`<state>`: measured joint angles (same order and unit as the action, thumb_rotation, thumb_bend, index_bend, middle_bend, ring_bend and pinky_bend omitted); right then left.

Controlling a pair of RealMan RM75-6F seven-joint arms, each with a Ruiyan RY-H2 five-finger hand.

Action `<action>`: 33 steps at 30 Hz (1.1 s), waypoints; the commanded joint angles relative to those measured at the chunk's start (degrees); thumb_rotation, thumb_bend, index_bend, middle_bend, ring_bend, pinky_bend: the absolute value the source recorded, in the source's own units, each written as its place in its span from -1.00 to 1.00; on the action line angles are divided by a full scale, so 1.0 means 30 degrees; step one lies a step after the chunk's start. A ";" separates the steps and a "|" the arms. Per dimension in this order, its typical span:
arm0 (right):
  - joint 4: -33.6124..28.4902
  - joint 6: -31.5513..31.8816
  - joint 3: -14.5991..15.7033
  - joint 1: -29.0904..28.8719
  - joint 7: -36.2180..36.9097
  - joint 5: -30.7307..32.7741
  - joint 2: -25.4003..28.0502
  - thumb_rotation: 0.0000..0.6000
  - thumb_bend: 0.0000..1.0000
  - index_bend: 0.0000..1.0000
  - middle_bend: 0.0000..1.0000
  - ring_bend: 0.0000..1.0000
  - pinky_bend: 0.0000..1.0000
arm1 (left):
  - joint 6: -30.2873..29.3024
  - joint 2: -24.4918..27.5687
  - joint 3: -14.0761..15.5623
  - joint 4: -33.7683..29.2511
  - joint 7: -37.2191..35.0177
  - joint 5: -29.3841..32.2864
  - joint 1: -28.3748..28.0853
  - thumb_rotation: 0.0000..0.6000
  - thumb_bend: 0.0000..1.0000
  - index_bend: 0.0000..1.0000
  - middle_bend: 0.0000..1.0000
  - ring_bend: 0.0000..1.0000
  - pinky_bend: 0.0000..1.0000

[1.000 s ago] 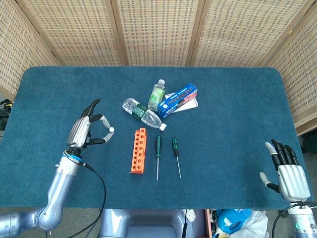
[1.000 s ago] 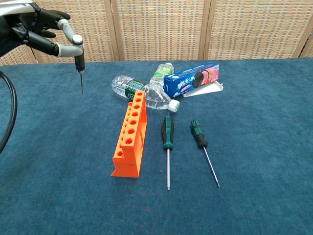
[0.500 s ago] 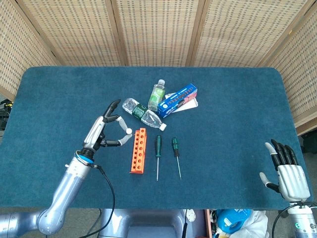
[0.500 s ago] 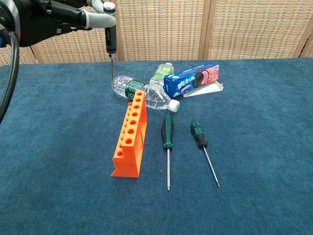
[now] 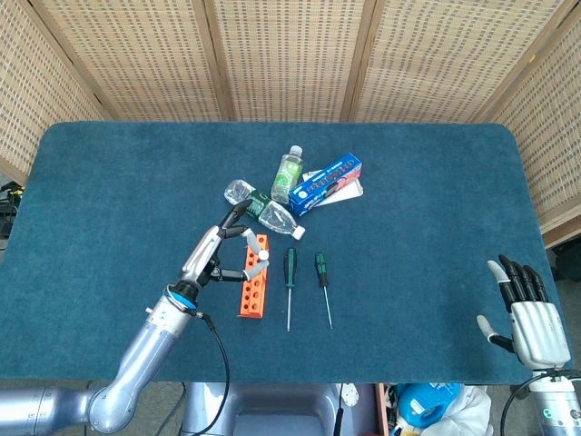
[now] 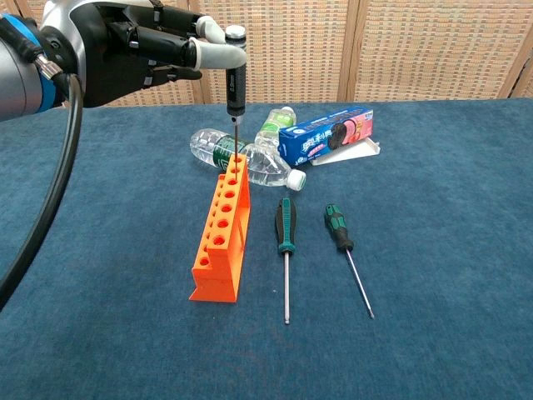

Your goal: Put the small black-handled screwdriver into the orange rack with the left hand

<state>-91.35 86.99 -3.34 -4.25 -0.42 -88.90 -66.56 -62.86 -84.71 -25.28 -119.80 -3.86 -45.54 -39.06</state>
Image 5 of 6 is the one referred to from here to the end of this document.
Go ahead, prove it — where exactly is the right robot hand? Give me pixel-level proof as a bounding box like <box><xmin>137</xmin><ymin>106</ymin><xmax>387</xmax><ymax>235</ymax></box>
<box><xmin>476</xmin><ymin>253</ymin><xmax>574</xmax><ymax>372</ymax></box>

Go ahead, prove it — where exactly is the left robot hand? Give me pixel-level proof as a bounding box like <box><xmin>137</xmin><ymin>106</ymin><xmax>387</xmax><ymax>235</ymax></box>
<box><xmin>180</xmin><ymin>201</ymin><xmax>270</xmax><ymax>292</ymax></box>

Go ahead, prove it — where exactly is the silver blue robot base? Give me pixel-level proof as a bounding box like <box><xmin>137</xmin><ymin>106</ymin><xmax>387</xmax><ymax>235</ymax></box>
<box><xmin>181</xmin><ymin>381</ymin><xmax>346</xmax><ymax>436</ymax></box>

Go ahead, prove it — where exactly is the orange test tube rack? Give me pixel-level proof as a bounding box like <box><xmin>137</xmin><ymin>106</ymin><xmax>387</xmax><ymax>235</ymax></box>
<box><xmin>239</xmin><ymin>233</ymin><xmax>271</xmax><ymax>320</ymax></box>

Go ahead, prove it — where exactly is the long green black screwdriver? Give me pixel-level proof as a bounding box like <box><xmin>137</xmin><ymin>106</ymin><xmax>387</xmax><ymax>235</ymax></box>
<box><xmin>282</xmin><ymin>247</ymin><xmax>297</xmax><ymax>332</ymax></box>

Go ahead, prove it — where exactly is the short green black screwdriver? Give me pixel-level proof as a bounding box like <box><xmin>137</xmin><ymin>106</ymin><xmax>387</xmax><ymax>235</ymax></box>
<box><xmin>314</xmin><ymin>252</ymin><xmax>334</xmax><ymax>330</ymax></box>

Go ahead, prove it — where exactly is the dark green label water bottle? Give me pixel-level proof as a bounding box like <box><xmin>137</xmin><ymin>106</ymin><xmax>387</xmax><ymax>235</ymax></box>
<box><xmin>223</xmin><ymin>179</ymin><xmax>306</xmax><ymax>241</ymax></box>

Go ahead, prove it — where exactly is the white plastic bag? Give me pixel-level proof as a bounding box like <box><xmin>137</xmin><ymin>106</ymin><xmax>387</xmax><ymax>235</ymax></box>
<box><xmin>435</xmin><ymin>384</ymin><xmax>495</xmax><ymax>436</ymax></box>

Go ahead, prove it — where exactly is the light green label bottle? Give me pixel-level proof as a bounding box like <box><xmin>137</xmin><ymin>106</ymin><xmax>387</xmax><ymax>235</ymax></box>
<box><xmin>271</xmin><ymin>144</ymin><xmax>304</xmax><ymax>204</ymax></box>

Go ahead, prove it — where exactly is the blue white package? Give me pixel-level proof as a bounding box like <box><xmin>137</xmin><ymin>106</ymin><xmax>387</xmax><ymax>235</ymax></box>
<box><xmin>397</xmin><ymin>383</ymin><xmax>464</xmax><ymax>431</ymax></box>

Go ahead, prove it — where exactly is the blue cookie box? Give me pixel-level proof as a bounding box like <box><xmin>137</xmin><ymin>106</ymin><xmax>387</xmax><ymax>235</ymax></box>
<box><xmin>289</xmin><ymin>153</ymin><xmax>364</xmax><ymax>217</ymax></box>

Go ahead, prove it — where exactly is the blue carpet table mat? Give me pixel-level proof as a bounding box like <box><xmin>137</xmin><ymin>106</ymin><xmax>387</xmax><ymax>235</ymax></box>
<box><xmin>0</xmin><ymin>121</ymin><xmax>574</xmax><ymax>383</ymax></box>

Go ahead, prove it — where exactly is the reddish wooden board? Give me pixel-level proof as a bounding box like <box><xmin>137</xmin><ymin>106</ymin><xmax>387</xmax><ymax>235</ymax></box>
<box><xmin>375</xmin><ymin>383</ymin><xmax>390</xmax><ymax>436</ymax></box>

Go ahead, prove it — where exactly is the white perforated plate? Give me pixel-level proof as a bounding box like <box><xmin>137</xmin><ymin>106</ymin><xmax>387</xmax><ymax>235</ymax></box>
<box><xmin>340</xmin><ymin>383</ymin><xmax>360</xmax><ymax>409</ymax></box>

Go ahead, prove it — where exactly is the woven rattan folding screen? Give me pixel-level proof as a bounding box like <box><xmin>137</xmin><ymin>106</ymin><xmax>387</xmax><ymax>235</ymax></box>
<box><xmin>0</xmin><ymin>0</ymin><xmax>581</xmax><ymax>249</ymax></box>

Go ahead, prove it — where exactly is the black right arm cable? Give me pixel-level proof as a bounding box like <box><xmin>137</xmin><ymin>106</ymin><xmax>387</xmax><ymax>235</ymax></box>
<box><xmin>500</xmin><ymin>368</ymin><xmax>574</xmax><ymax>436</ymax></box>

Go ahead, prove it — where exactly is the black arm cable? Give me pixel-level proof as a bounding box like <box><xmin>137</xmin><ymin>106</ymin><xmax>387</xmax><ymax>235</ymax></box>
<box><xmin>500</xmin><ymin>368</ymin><xmax>574</xmax><ymax>436</ymax></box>
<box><xmin>179</xmin><ymin>310</ymin><xmax>231</xmax><ymax>436</ymax></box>

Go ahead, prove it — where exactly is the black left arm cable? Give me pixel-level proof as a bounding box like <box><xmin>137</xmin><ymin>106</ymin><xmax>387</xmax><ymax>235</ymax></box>
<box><xmin>179</xmin><ymin>310</ymin><xmax>231</xmax><ymax>436</ymax></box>

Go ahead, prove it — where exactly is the dark equipment with cables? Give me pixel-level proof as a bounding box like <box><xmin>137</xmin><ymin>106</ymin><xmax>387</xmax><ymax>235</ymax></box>
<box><xmin>0</xmin><ymin>180</ymin><xmax>24</xmax><ymax>240</ymax></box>

